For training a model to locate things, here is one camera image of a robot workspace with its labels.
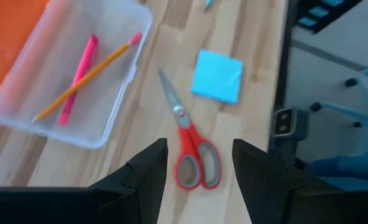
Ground pink pen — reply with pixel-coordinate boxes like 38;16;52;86
58;33;100;126

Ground yellow pencil pink eraser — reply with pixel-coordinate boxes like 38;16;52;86
30;32;144;124

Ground blue sticky note pad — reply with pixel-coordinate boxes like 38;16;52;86
190;48;244;106

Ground person's leg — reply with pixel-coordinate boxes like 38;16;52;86
306;149;368;192

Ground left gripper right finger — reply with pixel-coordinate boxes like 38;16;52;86
232;138;306;224

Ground black aluminium table frame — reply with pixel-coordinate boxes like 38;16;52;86
266;0;300;162

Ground office chair base with castors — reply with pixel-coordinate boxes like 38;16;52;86
309;63;368;131

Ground black rack with blue panels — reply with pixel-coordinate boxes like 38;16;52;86
295;0;364;34

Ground red handled scissors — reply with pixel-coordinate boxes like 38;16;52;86
158;68;223;191

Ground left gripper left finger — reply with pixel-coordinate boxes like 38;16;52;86
89;138;169;224

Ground clear pencil case orange lid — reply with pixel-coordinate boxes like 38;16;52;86
0;0;154;150

